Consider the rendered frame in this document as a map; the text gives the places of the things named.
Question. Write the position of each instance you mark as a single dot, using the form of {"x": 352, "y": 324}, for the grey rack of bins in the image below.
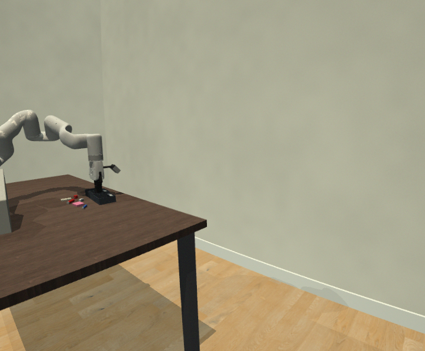
{"x": 100, "y": 198}

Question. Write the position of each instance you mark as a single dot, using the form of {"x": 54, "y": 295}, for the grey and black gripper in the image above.
{"x": 96, "y": 173}

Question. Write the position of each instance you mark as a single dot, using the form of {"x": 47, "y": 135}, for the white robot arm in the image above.
{"x": 55, "y": 129}

